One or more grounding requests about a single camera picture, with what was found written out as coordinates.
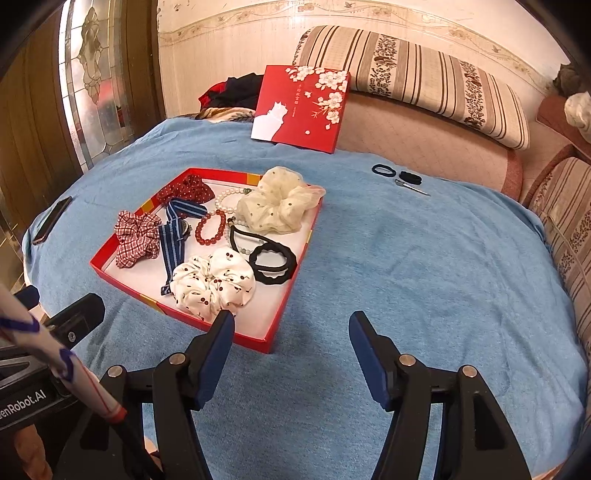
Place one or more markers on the striped floral side cushion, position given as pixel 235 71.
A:
pixel 562 201

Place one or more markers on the red white checkered scrunchie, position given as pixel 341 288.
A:
pixel 137 236

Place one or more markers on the thin black headband loop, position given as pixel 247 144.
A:
pixel 264 244

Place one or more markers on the black smartphone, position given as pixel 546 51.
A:
pixel 51 220

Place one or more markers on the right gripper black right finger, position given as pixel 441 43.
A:
pixel 401 385

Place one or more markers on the red floral box lid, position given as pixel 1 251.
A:
pixel 301 106

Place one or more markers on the dark red black clothing pile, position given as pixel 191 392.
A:
pixel 240 91

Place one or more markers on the stained glass door panel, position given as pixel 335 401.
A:
pixel 90 67

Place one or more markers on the dark red polka-dot scrunchie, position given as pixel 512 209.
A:
pixel 191 188

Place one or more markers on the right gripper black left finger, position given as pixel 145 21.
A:
pixel 182 384

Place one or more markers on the white cherry print scrunchie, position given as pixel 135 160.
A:
pixel 203 286

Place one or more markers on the cream sheer dotted scrunchie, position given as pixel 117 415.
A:
pixel 279 202

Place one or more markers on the striped floral long pillow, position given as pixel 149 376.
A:
pixel 407 72

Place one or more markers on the white crumpled cloth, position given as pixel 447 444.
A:
pixel 577 111

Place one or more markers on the white red blue sleeve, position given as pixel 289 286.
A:
pixel 23 330

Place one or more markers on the red gift box tray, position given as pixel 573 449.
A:
pixel 259 320

